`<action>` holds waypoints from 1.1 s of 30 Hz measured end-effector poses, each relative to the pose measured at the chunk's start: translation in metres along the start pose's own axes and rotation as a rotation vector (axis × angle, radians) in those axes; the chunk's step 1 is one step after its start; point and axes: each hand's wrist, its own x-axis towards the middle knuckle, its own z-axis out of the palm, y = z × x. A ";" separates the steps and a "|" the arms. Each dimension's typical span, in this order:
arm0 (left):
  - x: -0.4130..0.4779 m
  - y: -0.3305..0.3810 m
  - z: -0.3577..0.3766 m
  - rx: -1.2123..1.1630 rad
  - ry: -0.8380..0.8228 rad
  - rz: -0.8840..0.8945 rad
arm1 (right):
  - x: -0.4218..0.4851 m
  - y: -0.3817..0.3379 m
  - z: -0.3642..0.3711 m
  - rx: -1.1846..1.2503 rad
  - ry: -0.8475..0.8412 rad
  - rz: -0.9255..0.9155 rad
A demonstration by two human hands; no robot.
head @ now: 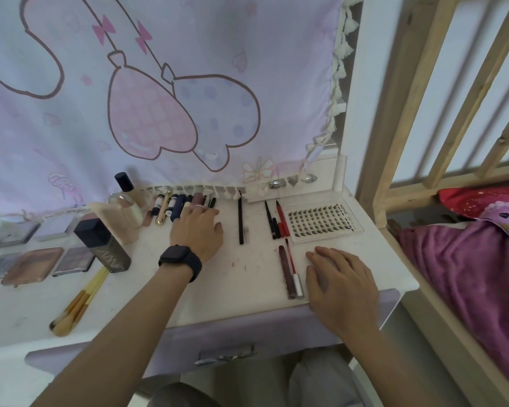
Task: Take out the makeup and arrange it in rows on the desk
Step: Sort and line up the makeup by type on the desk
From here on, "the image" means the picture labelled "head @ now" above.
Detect person's right hand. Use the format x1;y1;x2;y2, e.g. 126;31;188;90
305;245;381;340

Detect person's left hand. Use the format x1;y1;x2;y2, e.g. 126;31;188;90
169;203;225;264

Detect navy cosmetic tube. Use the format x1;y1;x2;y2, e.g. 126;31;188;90
169;194;187;223

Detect gold makeup pen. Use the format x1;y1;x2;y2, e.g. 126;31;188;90
154;191;174;226

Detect long black makeup pencil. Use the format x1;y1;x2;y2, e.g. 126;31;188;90
237;190;245;245

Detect red applicator wand silver cap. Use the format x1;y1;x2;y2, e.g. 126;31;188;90
284;238;305;300

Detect pink concealer tube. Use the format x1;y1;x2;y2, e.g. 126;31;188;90
142;197;158;227

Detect short black makeup pencil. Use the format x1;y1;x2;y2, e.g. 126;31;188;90
264;200;277;240

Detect false eyelash tray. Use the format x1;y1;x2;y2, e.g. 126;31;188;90
279;202;364;244

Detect peach pump bottle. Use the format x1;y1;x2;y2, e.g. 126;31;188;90
89;193;144;245

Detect red makeup pencil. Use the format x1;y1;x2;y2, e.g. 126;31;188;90
275;200;287;238

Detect foundation bottle black cap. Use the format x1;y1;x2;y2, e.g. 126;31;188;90
113;171;145;208

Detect dark square foundation bottle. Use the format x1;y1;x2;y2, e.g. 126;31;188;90
73;218;132;274

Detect purple drawer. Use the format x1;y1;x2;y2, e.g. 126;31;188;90
24;289;402;378

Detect yellow handled makeup brushes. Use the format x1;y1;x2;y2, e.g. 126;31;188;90
53;270;110;337

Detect small grey square palette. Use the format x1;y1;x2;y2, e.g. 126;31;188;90
33;211;81;242

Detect brown blush palette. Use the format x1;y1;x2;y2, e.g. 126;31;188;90
1;246;64;287

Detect silver square palette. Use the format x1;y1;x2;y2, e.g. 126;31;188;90
0;253;23;283

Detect person's right forearm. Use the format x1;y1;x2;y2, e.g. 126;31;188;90
343;328;442;407

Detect person's left forearm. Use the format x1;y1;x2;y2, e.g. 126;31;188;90
29;266;196;407

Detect white dressing table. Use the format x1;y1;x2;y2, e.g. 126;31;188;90
0;0;421;407

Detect black smartwatch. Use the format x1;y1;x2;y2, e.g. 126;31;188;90
158;244;203;284

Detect purple bed sheet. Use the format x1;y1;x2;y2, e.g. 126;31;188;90
396;222;509;397

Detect red floral pillow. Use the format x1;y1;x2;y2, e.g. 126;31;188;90
437;185;509;244

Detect pink cartoon cloth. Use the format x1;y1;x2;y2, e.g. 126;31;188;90
0;0;364;217

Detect silver drawer handle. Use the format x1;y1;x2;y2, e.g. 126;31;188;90
193;345;257;366

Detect wooden bed frame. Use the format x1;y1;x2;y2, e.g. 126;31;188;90
356;0;509;407

